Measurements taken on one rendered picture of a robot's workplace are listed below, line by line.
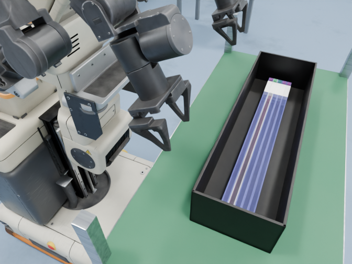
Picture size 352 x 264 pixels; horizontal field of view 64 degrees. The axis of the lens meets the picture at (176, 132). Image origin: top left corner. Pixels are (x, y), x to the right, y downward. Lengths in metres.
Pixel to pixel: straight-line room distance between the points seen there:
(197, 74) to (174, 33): 2.35
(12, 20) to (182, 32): 0.31
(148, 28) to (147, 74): 0.08
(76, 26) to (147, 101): 0.38
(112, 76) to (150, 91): 0.41
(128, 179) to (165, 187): 0.87
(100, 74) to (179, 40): 0.50
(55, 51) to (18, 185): 0.72
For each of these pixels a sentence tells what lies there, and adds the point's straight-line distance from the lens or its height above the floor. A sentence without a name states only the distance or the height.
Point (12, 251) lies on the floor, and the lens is 1.85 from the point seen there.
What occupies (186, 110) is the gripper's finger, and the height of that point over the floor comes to 1.15.
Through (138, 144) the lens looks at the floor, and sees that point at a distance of 2.07.
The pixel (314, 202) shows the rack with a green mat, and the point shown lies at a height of 0.95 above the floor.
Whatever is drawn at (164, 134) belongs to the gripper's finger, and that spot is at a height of 1.18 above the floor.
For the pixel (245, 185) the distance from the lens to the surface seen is 0.64.
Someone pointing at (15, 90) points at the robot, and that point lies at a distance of 0.74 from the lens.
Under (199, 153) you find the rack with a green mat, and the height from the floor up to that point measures 0.95.
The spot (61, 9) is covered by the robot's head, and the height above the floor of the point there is 1.27.
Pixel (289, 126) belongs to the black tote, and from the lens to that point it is 0.86.
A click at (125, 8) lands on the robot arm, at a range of 0.46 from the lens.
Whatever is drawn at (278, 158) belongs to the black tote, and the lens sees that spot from 0.76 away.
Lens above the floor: 1.51
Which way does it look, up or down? 45 degrees down
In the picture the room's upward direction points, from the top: straight up
